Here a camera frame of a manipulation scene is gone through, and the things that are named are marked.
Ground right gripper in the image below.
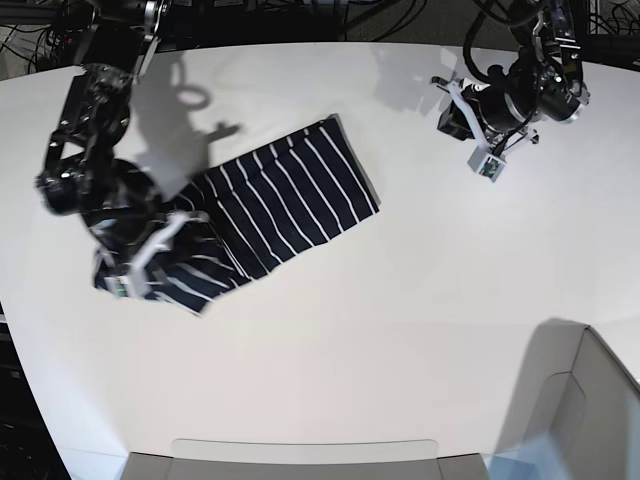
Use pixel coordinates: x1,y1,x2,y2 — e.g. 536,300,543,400
79,159,205,280

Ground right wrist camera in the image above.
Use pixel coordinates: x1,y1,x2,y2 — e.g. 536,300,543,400
104,273,149,299

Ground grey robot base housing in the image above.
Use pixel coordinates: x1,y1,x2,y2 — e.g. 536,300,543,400
123,319,639,479

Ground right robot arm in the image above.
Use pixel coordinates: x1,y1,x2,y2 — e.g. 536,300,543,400
35,1,211,296

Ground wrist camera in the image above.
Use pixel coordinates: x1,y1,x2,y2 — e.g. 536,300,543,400
467,147,507,183
104,273,149,299

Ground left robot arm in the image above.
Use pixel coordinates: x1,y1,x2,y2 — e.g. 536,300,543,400
431,1,589,155

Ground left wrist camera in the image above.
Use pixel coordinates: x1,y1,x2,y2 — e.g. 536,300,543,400
467,147,507,183

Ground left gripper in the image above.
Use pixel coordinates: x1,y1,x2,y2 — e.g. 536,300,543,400
432,74,540,155

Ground navy white striped T-shirt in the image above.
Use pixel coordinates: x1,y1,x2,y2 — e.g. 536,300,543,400
82,113,384,319

